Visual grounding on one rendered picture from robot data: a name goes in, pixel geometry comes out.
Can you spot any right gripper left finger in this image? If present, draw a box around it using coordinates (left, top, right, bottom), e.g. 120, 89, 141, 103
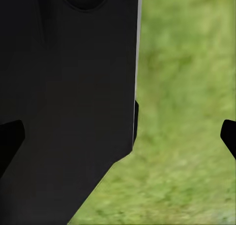
0, 120, 26, 179

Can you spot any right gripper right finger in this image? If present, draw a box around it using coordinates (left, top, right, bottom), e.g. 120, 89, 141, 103
220, 119, 236, 159

